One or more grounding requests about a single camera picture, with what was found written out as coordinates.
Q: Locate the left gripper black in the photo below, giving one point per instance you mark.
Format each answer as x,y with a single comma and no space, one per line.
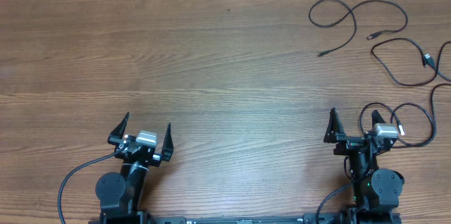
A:
115,136

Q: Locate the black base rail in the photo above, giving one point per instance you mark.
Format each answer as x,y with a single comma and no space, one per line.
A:
308,218

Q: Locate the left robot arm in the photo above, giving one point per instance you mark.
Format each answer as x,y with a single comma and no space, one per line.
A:
120,193

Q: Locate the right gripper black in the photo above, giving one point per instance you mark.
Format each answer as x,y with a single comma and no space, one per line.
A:
333,134

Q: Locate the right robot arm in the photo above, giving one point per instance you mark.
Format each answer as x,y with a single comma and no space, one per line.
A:
376,190

